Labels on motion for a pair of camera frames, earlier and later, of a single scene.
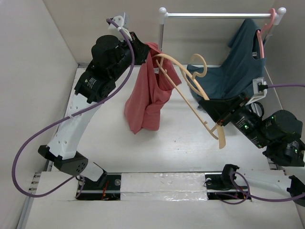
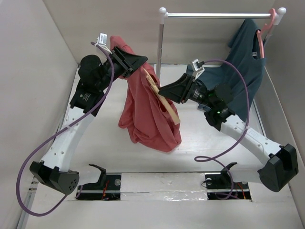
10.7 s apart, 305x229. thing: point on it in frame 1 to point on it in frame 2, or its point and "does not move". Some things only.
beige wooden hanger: (203, 93) to (167, 106)
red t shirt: (152, 88) to (148, 123)
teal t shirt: (243, 64) does not move
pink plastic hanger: (259, 34) does not move
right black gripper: (218, 107) to (179, 90)
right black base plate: (222, 186) does not move
